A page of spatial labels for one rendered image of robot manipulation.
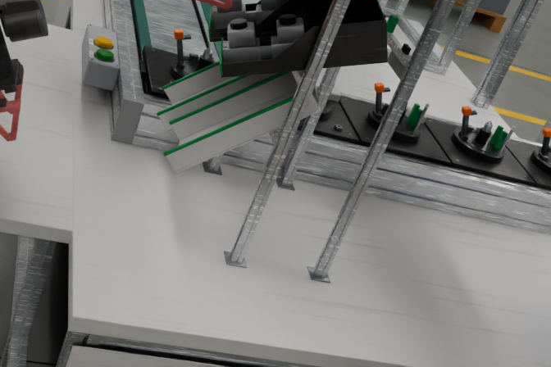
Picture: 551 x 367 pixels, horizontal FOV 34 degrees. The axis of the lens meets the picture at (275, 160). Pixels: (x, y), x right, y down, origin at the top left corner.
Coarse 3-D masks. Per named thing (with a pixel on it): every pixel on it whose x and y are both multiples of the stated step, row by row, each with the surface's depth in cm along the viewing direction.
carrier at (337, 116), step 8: (336, 88) 223; (336, 96) 220; (328, 104) 212; (336, 104) 219; (328, 112) 208; (336, 112) 214; (304, 120) 203; (320, 120) 206; (328, 120) 208; (336, 120) 210; (344, 120) 212; (320, 128) 203; (328, 128) 204; (344, 128) 208; (352, 128) 209; (328, 136) 202; (336, 136) 203; (344, 136) 204; (352, 136) 205
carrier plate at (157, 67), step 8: (144, 48) 207; (152, 48) 208; (144, 56) 205; (152, 56) 204; (160, 56) 206; (168, 56) 208; (176, 56) 210; (184, 56) 211; (144, 64) 202; (152, 64) 200; (160, 64) 202; (168, 64) 204; (152, 72) 196; (160, 72) 198; (168, 72) 200; (152, 80) 193; (160, 80) 194; (168, 80) 196; (152, 88) 189; (160, 88) 190; (160, 96) 189
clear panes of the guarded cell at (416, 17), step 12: (396, 0) 348; (408, 0) 345; (420, 0) 335; (432, 0) 326; (456, 0) 310; (408, 12) 342; (420, 12) 333; (456, 12) 308; (408, 24) 340; (420, 24) 331; (444, 24) 314; (420, 36) 329; (444, 36) 312
